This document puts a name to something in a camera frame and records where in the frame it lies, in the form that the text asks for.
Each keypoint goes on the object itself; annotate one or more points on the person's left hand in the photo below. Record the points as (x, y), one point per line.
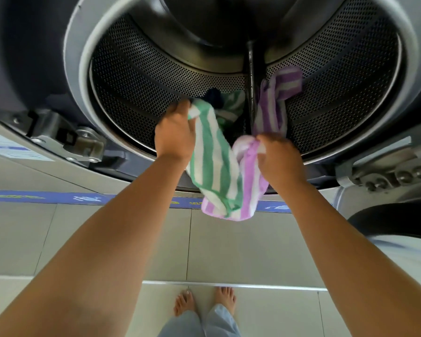
(173, 131)

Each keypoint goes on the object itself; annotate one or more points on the person's right hand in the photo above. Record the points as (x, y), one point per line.
(279, 161)

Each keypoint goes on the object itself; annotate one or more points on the person's left thumb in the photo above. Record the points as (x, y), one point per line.
(183, 107)

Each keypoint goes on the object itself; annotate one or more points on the person's right fingers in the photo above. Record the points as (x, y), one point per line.
(266, 140)

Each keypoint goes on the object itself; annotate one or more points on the purple striped towel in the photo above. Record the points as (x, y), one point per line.
(247, 178)

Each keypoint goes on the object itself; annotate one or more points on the green striped towel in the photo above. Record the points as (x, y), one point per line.
(212, 161)

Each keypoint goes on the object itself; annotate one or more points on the person's left forearm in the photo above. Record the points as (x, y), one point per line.
(80, 252)

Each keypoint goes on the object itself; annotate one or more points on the person's right forearm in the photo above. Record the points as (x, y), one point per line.
(354, 256)

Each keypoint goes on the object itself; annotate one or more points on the dark blue cloth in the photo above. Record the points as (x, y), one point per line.
(214, 96)

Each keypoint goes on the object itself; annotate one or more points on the perforated steel washer drum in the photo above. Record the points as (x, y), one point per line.
(154, 77)

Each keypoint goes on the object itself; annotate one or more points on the metal door hinge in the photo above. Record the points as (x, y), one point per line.
(65, 138)

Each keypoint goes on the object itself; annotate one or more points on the grey front-load washing machine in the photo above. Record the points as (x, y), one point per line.
(38, 49)

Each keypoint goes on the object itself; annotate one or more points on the person's right foot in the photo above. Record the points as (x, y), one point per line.
(226, 298)

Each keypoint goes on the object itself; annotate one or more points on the person's foot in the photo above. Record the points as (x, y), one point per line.
(186, 302)
(226, 298)

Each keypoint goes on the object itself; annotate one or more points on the washing machine door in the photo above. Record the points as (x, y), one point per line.
(400, 235)

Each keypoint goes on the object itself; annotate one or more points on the white blue label sticker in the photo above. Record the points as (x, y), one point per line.
(10, 147)

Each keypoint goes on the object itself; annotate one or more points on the person's left foot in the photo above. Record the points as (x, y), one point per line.
(186, 302)

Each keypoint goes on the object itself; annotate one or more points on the person's grey trousers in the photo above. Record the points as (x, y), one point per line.
(203, 322)

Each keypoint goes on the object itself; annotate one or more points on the metal door latch bracket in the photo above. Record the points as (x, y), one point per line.
(389, 170)

